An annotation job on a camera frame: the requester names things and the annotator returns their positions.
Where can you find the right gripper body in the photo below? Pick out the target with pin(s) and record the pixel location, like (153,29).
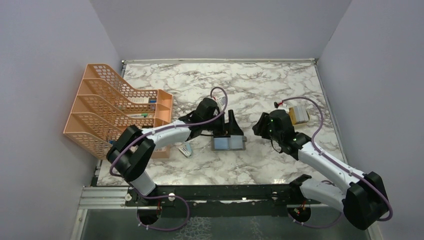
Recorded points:
(275,135)

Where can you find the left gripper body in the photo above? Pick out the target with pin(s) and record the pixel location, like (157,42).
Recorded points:
(218,126)

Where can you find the grey card holder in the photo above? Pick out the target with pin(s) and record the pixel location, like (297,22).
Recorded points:
(229,143)

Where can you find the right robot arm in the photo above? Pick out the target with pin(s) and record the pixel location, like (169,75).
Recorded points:
(331,165)

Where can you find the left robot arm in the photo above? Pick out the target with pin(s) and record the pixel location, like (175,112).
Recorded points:
(131,152)

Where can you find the yellow oval card tray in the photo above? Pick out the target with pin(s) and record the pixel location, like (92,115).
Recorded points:
(291,115)

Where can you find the small blue white clip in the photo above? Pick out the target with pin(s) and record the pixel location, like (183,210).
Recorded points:
(186,150)

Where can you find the orange mesh file organizer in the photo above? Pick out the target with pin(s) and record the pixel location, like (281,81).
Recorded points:
(105,105)

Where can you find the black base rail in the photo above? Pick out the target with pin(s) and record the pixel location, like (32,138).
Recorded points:
(276,200)

